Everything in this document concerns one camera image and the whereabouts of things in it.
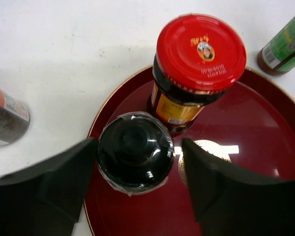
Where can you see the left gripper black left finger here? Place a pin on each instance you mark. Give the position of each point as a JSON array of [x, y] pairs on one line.
[[45, 199]]

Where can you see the grey lid spice jar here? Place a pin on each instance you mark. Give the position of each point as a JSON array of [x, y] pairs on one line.
[[14, 119]]

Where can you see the red round tray gold rim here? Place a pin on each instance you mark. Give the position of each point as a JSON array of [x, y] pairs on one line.
[[253, 124]]

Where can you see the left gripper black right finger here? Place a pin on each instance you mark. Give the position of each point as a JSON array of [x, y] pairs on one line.
[[229, 200]]

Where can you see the black lid seasoning bottle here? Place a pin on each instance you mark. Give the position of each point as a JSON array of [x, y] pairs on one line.
[[135, 153]]

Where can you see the red lid chili sauce jar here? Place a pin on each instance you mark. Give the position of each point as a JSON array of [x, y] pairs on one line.
[[198, 58]]

